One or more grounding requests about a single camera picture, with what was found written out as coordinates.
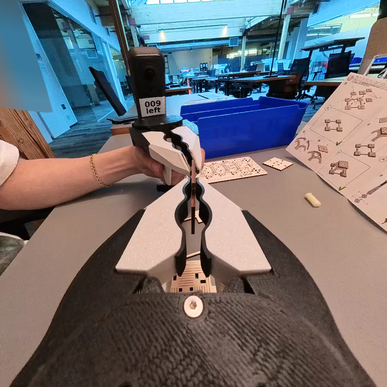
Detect cross-shaped wooden piece diamond print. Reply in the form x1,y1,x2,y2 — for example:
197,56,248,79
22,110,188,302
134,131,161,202
190,160,197,235

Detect white tower instruction sheet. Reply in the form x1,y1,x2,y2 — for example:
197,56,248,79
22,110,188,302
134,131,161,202
286,72,387,233

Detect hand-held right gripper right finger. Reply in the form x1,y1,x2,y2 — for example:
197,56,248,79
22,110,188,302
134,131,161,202
198,178,272,293

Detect person's left forearm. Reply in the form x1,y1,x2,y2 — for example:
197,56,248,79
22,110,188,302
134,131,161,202
9,148,135,210

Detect wooden puzzle sheet arch parts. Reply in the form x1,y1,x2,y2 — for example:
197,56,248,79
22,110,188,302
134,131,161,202
200,157,268,184

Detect person's left hand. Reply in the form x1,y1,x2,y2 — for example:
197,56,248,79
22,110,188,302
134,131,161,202
131,145,206,185

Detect wooden four-square frame piece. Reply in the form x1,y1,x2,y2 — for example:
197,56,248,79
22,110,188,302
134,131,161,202
182,210,205,259

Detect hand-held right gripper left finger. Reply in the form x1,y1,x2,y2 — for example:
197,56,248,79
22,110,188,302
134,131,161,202
115,178,192,293

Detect wooden puzzle sheet square cutout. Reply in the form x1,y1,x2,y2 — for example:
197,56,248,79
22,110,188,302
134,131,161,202
170,260,226,294

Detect long wooden work table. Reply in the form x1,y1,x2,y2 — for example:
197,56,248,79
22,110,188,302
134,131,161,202
228,75,297,98

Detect small serrated square wooden piece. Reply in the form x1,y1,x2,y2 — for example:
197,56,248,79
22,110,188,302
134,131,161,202
262,157,294,172

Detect raised standing desk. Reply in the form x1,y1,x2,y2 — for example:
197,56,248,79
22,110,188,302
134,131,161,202
299,38,366,80

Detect grey desk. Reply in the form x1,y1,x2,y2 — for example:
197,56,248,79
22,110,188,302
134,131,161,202
0,134,387,387

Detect black monitor on stand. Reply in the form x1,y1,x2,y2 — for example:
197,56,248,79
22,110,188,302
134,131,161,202
88,67,136,124

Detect gold chain bracelet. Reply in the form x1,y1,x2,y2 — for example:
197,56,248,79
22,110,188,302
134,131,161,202
90,154,113,188

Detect thick wooden beam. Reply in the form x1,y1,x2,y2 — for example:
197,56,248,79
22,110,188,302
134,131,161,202
0,109,56,160

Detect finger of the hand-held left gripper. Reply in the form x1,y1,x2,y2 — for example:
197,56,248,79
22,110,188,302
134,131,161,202
164,126,203,175
141,131,194,177

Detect black mesh office chair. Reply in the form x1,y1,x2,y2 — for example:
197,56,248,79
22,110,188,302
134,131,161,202
286,57,312,99
328,51,356,82

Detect blue plastic bin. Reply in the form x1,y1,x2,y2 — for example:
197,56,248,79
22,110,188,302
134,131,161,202
180,96,310,159

